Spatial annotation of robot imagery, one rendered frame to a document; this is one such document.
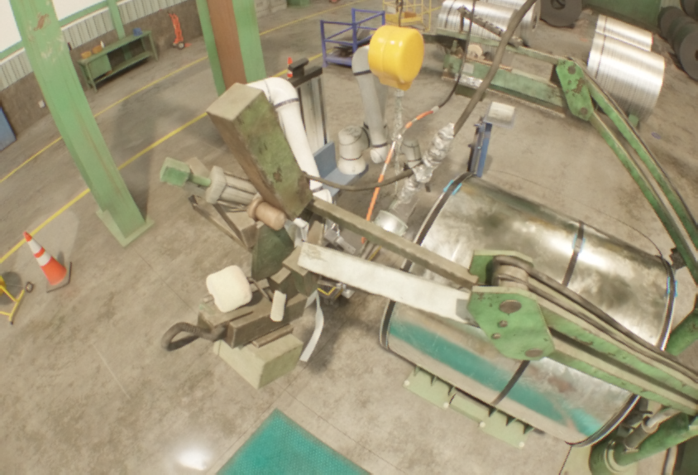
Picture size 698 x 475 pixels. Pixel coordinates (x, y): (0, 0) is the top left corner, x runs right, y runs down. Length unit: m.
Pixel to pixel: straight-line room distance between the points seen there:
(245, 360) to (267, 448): 1.63
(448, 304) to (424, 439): 1.84
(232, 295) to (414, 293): 0.45
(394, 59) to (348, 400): 2.19
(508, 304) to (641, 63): 5.92
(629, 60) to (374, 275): 5.90
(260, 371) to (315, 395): 1.67
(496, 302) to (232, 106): 0.62
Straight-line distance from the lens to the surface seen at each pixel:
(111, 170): 3.95
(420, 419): 2.65
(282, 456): 2.63
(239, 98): 0.71
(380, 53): 1.19
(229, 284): 0.95
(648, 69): 6.45
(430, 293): 0.87
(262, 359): 1.04
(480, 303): 0.74
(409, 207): 1.62
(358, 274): 0.93
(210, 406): 2.88
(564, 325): 0.87
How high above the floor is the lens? 2.55
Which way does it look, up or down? 44 degrees down
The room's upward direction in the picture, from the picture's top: 4 degrees counter-clockwise
